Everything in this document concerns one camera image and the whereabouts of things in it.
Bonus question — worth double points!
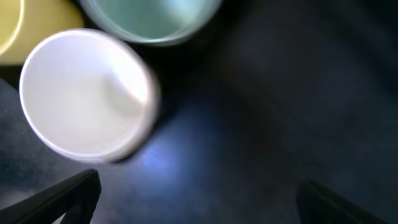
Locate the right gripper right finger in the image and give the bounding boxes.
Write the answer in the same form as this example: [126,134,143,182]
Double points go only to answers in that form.
[295,179,391,224]

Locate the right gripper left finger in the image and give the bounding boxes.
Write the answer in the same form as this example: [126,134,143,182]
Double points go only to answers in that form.
[0,169,103,224]

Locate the white cup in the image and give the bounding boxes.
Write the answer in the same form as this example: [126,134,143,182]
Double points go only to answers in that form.
[19,28,161,164]

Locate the yellow cup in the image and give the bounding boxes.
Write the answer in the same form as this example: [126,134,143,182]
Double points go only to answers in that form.
[0,0,85,66]

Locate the green cup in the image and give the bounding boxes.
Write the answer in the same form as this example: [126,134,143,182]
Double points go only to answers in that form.
[79,0,223,47]

